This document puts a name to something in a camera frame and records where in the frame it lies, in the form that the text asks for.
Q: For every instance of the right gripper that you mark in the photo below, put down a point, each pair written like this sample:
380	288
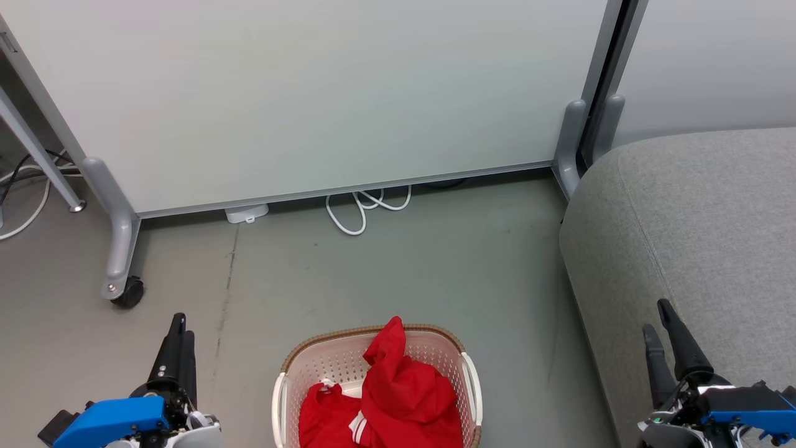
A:
681	423

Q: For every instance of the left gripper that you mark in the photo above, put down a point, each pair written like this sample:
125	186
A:
180	417

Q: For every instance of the red garment with white trim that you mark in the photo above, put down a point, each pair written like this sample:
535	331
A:
326	417
410	392

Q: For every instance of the grey fabric sofa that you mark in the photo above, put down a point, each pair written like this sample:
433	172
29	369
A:
696	236

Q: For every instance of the black caster wheel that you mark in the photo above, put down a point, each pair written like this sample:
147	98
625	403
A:
130	292

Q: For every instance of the grey partition foot with caster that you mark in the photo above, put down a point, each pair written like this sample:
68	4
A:
121	236

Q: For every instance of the white plastic laundry basket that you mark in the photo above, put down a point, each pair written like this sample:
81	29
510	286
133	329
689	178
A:
323	361

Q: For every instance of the white power adapter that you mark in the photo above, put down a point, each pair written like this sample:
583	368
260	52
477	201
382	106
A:
247	213

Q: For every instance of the grey metal table leg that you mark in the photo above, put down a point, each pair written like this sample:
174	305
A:
37	149

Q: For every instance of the narrow white partition panel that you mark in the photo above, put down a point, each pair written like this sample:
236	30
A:
709	62

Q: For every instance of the large white partition panel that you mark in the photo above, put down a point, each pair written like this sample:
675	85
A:
311	93

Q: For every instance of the right wrist camera blue mount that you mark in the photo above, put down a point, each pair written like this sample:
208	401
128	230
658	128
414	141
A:
746	404

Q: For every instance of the wrist camera blue mount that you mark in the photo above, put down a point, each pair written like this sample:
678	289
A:
746	404
112	420

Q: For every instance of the left wrist camera blue mount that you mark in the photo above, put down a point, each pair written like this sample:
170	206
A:
112	420

